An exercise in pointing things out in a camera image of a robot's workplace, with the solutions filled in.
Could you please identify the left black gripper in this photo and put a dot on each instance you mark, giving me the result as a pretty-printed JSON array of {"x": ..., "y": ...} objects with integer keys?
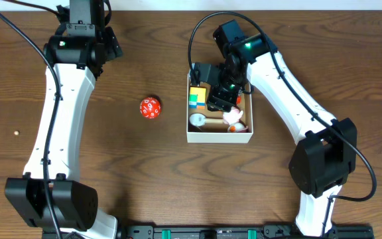
[{"x": 79, "y": 27}]

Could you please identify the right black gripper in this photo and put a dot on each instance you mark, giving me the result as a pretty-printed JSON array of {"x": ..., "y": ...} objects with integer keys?
[{"x": 221, "y": 100}]

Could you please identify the pink white pig toy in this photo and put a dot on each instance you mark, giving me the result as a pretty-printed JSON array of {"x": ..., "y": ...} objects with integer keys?
[{"x": 233, "y": 119}]

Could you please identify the colourful puzzle cube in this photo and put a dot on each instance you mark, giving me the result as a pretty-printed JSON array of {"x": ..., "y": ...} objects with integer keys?
[{"x": 197, "y": 98}]

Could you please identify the red many-sided die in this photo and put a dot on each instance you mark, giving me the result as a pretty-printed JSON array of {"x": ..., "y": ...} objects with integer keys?
[{"x": 150, "y": 108}]

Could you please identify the red toy fire truck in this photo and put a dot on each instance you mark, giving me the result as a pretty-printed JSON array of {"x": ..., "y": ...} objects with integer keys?
[{"x": 238, "y": 100}]

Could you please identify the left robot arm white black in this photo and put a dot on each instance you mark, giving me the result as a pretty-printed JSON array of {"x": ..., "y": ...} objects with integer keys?
[{"x": 49, "y": 194}]

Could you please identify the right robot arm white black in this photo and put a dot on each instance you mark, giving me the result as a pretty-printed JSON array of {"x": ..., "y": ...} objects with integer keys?
[{"x": 324, "y": 155}]

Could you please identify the white cardboard box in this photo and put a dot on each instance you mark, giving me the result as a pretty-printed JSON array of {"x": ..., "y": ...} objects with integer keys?
[{"x": 218, "y": 133}]

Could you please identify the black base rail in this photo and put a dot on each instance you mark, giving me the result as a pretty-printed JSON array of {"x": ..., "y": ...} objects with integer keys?
[{"x": 274, "y": 231}]

